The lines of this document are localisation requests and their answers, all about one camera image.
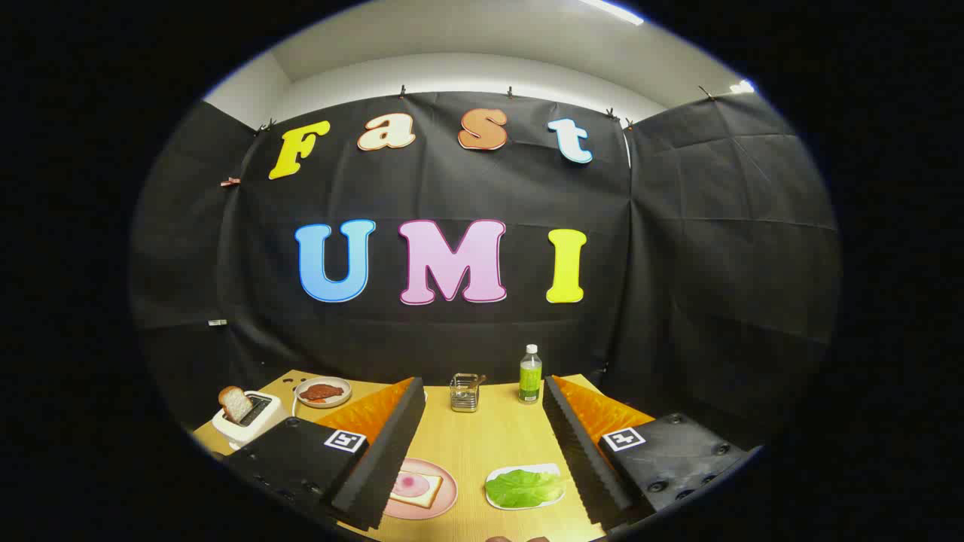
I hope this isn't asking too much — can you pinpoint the white bread slice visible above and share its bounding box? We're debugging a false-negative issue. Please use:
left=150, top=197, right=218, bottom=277
left=389, top=470, right=444, bottom=510

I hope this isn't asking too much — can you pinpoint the toasted bread slice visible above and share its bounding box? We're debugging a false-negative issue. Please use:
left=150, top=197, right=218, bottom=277
left=218, top=385, right=254, bottom=424

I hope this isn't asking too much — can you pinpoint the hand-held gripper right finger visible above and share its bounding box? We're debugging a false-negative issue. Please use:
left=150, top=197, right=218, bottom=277
left=541, top=374, right=758, bottom=531

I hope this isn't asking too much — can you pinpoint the white square plate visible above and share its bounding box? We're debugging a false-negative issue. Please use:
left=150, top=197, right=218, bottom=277
left=485, top=463, right=567, bottom=511

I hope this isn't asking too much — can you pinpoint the black backdrop cloth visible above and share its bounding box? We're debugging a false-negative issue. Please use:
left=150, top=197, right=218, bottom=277
left=130, top=90, right=840, bottom=452

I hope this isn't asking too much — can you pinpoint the ceiling light strip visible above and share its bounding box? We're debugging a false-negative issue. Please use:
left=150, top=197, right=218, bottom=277
left=580, top=0, right=645, bottom=26

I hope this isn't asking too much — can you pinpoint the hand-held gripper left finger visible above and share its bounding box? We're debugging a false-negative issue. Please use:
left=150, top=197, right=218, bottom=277
left=223, top=376, right=427, bottom=531

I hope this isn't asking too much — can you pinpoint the metal wire utensil holder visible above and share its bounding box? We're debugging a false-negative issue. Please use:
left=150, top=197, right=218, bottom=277
left=450, top=373, right=481, bottom=413

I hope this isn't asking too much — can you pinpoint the white toaster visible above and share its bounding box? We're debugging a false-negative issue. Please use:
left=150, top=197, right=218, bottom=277
left=212, top=390, right=282, bottom=450

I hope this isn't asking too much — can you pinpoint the beige round plate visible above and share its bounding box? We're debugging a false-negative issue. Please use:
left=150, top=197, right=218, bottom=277
left=294, top=376, right=352, bottom=409

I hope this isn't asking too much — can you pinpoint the pink round plate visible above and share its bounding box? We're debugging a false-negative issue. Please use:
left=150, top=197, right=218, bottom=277
left=383, top=457, right=459, bottom=521

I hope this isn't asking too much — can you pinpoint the green drink bottle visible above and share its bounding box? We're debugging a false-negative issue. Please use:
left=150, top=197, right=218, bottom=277
left=518, top=344, right=543, bottom=405

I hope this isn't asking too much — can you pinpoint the green lettuce leaf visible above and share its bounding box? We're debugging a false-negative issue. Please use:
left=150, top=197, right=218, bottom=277
left=486, top=468, right=564, bottom=509

